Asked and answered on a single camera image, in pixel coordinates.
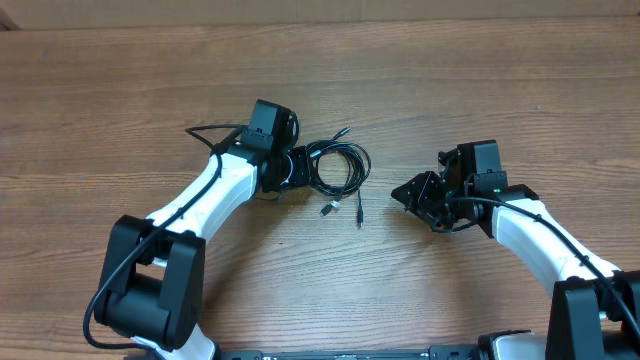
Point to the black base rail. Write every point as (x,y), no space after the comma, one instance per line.
(435,352)

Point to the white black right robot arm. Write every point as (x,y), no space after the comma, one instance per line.
(594,304)

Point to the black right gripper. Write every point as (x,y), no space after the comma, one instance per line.
(435,195)

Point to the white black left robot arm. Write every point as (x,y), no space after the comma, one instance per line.
(151,285)

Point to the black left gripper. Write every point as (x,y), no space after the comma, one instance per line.
(301,167)

